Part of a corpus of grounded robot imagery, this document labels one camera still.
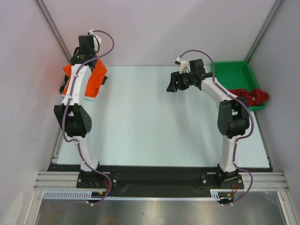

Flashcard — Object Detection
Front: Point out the right aluminium corner post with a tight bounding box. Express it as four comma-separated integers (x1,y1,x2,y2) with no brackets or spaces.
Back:
244,0,284,63

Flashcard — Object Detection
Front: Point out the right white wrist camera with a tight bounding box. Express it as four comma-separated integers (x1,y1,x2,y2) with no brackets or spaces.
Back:
174,57,188,74

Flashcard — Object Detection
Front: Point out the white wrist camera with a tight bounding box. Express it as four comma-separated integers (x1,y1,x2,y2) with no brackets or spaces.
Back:
174,57,188,74
88,30,102,52

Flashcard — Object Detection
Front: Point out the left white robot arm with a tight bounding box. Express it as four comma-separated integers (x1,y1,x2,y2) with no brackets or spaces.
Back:
54,34,104,188

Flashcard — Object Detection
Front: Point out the aluminium corner post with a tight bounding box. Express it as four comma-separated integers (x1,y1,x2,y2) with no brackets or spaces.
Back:
34,0,72,62
244,0,284,63

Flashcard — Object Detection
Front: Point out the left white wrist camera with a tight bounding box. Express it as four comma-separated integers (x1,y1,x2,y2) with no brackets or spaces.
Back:
88,30,102,52

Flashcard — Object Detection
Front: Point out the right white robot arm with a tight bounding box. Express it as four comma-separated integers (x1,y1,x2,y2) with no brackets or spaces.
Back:
166,57,253,188

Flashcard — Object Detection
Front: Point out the orange t shirt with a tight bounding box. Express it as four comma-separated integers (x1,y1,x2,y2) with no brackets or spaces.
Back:
61,58,108,97

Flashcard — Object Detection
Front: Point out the light blue cable duct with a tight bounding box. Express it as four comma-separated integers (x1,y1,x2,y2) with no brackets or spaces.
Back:
43,190,232,201

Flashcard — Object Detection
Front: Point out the aluminium front rail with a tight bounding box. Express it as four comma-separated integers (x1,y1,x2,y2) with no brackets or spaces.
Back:
33,172,289,191

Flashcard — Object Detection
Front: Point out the folded black t shirt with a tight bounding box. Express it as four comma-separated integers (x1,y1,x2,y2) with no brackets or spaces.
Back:
59,75,69,94

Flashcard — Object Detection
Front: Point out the left aluminium corner post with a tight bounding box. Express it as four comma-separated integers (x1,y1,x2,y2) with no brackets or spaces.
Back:
34,0,72,62

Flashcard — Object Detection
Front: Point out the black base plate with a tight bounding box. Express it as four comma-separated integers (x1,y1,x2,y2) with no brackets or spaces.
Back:
47,164,274,198

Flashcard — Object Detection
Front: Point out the dark red t shirt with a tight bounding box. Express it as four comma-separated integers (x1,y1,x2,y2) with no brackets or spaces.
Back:
230,88,270,106

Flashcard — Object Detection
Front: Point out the green plastic bin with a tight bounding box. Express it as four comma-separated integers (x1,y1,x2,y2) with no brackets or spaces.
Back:
214,61,265,111

